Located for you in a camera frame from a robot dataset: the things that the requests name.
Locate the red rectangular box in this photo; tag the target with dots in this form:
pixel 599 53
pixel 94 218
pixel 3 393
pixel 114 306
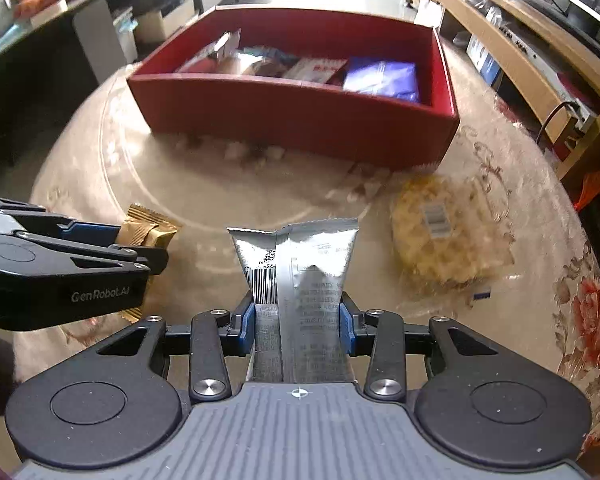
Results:
pixel 290 115

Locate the white packet with red print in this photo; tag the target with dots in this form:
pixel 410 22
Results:
pixel 315 70

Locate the dark curved counter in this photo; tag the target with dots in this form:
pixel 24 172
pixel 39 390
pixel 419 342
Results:
pixel 10 35

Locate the blue and white carton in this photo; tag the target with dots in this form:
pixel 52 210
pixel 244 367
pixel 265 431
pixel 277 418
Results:
pixel 485 60

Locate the open cardboard box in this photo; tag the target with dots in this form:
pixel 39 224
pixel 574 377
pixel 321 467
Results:
pixel 162 20

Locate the red snack packet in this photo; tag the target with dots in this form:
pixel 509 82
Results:
pixel 197 62

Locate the white flat electronic device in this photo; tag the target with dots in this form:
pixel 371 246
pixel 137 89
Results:
pixel 545 70

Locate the clear bag of yellow crackers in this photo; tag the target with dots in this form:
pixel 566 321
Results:
pixel 445 240

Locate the beige and brown snack packet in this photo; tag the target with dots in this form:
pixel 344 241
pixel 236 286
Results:
pixel 252 66

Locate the blue and white snack packet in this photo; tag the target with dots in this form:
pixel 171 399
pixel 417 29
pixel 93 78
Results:
pixel 262 54

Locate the purple wafer biscuit packet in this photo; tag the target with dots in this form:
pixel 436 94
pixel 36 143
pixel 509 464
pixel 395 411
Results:
pixel 380 77

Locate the silver snack packet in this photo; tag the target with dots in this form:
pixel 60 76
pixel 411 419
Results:
pixel 305 280

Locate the white upright panel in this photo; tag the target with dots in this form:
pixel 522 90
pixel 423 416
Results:
pixel 95 40

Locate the orange plastic bag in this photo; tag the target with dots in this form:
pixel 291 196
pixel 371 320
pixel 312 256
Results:
pixel 597 187

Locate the white waste bin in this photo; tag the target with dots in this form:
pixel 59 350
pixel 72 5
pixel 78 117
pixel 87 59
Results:
pixel 126 35

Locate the golden snack packet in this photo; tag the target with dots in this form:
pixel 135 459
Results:
pixel 147 230

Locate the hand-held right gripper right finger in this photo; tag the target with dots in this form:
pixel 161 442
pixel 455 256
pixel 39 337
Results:
pixel 346 330

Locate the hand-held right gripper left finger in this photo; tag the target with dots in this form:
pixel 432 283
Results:
pixel 247 330

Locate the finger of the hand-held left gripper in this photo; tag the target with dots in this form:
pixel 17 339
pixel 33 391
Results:
pixel 145 259
pixel 95 232

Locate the wooden media shelf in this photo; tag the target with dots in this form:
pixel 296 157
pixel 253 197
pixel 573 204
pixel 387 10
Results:
pixel 525 50

